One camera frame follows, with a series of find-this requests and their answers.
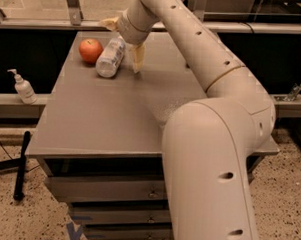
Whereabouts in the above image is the blue clear plastic bottle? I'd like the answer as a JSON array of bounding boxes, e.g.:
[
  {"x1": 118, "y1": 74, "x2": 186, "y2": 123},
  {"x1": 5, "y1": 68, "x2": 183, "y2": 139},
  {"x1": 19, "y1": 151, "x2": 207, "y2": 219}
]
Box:
[{"x1": 96, "y1": 37, "x2": 126, "y2": 78}]

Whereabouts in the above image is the red apple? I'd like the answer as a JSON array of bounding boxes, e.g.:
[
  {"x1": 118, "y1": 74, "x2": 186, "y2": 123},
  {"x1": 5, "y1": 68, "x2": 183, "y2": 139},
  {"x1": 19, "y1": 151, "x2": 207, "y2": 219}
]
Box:
[{"x1": 78, "y1": 38, "x2": 104, "y2": 64}]

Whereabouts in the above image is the black floor stand leg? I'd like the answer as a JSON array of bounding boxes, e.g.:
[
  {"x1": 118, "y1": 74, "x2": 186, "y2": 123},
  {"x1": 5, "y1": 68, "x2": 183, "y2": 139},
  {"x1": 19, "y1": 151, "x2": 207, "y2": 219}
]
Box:
[{"x1": 13, "y1": 131, "x2": 31, "y2": 201}]

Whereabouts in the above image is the white pump dispenser bottle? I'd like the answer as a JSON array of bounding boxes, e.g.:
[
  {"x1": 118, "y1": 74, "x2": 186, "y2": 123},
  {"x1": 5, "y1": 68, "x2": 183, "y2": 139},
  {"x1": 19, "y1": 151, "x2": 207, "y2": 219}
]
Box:
[{"x1": 9, "y1": 69, "x2": 37, "y2": 105}]

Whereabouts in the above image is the top grey drawer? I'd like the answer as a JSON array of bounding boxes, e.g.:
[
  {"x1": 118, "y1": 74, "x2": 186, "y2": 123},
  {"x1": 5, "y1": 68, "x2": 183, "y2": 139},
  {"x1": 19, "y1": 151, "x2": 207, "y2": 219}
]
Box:
[{"x1": 45, "y1": 175, "x2": 166, "y2": 203}]

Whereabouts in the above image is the grey drawer cabinet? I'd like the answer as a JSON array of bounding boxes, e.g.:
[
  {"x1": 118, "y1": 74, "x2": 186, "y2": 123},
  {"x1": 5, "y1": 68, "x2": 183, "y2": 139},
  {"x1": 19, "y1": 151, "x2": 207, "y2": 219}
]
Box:
[{"x1": 21, "y1": 25, "x2": 284, "y2": 240}]

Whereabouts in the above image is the middle grey drawer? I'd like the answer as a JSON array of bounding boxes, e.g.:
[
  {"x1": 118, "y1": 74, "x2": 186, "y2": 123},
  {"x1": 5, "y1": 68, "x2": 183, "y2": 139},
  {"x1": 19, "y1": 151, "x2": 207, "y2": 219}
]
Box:
[{"x1": 68, "y1": 204, "x2": 171, "y2": 225}]

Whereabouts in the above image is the bottom grey drawer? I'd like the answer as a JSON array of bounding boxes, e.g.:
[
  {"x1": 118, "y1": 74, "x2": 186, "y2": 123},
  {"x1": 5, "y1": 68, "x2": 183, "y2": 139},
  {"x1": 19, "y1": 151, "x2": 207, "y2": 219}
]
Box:
[{"x1": 83, "y1": 223, "x2": 172, "y2": 240}]

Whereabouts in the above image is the metal bracket on ledge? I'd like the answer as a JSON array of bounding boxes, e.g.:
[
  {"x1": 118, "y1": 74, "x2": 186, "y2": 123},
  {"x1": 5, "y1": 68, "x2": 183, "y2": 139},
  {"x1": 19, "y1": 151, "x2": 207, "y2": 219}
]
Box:
[{"x1": 275, "y1": 83, "x2": 301, "y2": 102}]

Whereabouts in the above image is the grey drawer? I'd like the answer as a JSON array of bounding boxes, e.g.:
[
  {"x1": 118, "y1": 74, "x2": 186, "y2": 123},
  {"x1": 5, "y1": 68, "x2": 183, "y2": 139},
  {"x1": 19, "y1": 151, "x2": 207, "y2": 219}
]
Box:
[
  {"x1": 68, "y1": 204, "x2": 171, "y2": 225},
  {"x1": 45, "y1": 175, "x2": 166, "y2": 203},
  {"x1": 83, "y1": 223, "x2": 172, "y2": 240}
]

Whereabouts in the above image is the black cable on floor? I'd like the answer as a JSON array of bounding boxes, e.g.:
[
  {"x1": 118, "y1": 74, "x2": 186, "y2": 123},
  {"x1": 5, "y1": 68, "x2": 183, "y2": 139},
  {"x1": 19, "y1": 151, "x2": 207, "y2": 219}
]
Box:
[{"x1": 0, "y1": 130, "x2": 16, "y2": 161}]

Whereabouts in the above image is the metal window rail frame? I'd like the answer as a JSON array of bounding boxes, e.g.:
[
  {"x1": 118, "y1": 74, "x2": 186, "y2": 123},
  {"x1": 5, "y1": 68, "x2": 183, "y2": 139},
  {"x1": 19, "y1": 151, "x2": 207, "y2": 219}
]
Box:
[{"x1": 0, "y1": 0, "x2": 301, "y2": 34}]

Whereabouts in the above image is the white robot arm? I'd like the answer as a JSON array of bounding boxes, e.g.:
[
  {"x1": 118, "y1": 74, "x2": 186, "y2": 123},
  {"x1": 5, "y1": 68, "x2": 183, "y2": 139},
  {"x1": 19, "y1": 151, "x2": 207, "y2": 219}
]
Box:
[{"x1": 102, "y1": 0, "x2": 276, "y2": 240}]

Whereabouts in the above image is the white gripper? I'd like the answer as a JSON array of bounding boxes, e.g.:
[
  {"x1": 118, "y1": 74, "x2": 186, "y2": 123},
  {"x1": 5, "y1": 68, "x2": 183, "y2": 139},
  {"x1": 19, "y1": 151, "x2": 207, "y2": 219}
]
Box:
[{"x1": 99, "y1": 10, "x2": 150, "y2": 73}]

